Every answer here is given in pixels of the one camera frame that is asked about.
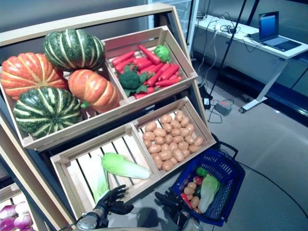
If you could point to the wooden onion crate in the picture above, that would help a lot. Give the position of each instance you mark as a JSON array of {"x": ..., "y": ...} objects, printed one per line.
[{"x": 7, "y": 192}]

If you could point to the dark green broccoli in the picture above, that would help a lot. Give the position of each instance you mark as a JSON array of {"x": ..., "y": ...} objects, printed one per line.
[{"x": 130, "y": 79}]

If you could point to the tan potato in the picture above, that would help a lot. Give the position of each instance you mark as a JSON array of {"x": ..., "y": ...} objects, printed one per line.
[
  {"x": 165, "y": 147},
  {"x": 195, "y": 201},
  {"x": 154, "y": 148},
  {"x": 166, "y": 155},
  {"x": 179, "y": 116},
  {"x": 167, "y": 165},
  {"x": 159, "y": 132},
  {"x": 178, "y": 154},
  {"x": 185, "y": 152},
  {"x": 183, "y": 145},
  {"x": 159, "y": 140},
  {"x": 175, "y": 124},
  {"x": 168, "y": 139},
  {"x": 189, "y": 139},
  {"x": 184, "y": 122},
  {"x": 190, "y": 128},
  {"x": 178, "y": 139},
  {"x": 150, "y": 126},
  {"x": 193, "y": 148},
  {"x": 184, "y": 132},
  {"x": 173, "y": 160},
  {"x": 157, "y": 161},
  {"x": 175, "y": 132},
  {"x": 166, "y": 118},
  {"x": 147, "y": 143},
  {"x": 192, "y": 185},
  {"x": 199, "y": 141},
  {"x": 173, "y": 146},
  {"x": 148, "y": 136},
  {"x": 188, "y": 190},
  {"x": 167, "y": 127}
]

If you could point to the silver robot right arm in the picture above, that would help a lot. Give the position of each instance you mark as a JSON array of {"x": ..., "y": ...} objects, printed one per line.
[{"x": 190, "y": 225}]

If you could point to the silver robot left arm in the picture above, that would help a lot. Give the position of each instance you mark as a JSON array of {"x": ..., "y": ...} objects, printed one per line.
[{"x": 87, "y": 221}]

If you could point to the blue plastic shopping basket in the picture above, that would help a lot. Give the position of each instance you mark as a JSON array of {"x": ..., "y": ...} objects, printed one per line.
[{"x": 228, "y": 178}]

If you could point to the black router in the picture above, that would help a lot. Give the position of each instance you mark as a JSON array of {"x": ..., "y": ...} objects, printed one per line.
[{"x": 201, "y": 16}]

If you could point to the oblong orange pumpkin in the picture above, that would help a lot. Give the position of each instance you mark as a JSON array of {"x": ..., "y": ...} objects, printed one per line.
[{"x": 96, "y": 90}]

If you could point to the napa cabbage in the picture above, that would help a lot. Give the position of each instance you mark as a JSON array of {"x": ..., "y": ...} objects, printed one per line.
[
  {"x": 96, "y": 173},
  {"x": 125, "y": 166},
  {"x": 208, "y": 190}
]

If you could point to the grey power box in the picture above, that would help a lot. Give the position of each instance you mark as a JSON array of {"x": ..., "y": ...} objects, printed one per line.
[{"x": 222, "y": 108}]

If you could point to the purple eggplant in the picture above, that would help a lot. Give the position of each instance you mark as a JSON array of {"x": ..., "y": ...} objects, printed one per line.
[{"x": 184, "y": 184}]

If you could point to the green striped pumpkin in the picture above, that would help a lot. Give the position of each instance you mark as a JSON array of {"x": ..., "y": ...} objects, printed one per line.
[
  {"x": 72, "y": 49},
  {"x": 48, "y": 111}
]

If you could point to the light green bell pepper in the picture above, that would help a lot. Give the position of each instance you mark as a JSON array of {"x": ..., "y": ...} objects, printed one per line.
[{"x": 162, "y": 53}]

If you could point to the wooden carrot crate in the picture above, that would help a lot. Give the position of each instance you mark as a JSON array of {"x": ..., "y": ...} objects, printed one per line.
[{"x": 134, "y": 38}]

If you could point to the open laptop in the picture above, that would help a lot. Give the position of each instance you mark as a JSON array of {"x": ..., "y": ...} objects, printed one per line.
[{"x": 269, "y": 26}]

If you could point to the red carrot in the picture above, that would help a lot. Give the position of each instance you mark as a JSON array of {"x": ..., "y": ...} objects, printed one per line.
[
  {"x": 124, "y": 65},
  {"x": 149, "y": 55},
  {"x": 169, "y": 72},
  {"x": 167, "y": 82},
  {"x": 122, "y": 58},
  {"x": 157, "y": 75}
]

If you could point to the large wooden pumpkin crate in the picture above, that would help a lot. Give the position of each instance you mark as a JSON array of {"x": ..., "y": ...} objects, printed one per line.
[{"x": 72, "y": 126}]

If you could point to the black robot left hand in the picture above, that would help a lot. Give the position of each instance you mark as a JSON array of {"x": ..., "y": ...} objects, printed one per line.
[{"x": 110, "y": 204}]

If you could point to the black power brick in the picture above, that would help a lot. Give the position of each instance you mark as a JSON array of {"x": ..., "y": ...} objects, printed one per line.
[{"x": 206, "y": 102}]

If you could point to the red apple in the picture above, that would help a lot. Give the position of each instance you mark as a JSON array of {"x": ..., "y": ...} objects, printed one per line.
[{"x": 198, "y": 180}]

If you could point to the red chili pepper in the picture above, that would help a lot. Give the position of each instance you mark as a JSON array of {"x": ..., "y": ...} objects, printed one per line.
[{"x": 186, "y": 199}]

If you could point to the black tripod pole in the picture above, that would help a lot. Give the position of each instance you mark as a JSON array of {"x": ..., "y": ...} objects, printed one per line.
[{"x": 228, "y": 48}]

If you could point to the wide slatted wooden crate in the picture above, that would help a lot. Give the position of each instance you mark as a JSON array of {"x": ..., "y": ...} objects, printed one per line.
[{"x": 144, "y": 184}]

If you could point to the bright green bell pepper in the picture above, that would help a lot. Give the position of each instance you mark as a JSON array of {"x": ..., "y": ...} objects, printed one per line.
[{"x": 201, "y": 172}]

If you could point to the large round orange pumpkin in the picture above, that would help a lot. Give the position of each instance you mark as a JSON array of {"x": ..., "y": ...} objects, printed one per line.
[{"x": 29, "y": 74}]

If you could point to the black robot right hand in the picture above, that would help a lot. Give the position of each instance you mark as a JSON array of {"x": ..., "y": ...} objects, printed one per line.
[{"x": 173, "y": 203}]

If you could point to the dark green cucumber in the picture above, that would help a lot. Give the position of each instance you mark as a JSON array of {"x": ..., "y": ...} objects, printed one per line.
[{"x": 197, "y": 190}]

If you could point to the wooden potato crate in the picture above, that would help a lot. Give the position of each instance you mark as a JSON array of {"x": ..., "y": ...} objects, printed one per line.
[{"x": 201, "y": 125}]

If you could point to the white desk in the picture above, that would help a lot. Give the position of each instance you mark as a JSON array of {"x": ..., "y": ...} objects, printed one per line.
[{"x": 240, "y": 55}]

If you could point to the wooden display stand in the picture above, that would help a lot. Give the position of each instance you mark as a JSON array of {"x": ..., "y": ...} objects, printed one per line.
[{"x": 84, "y": 24}]

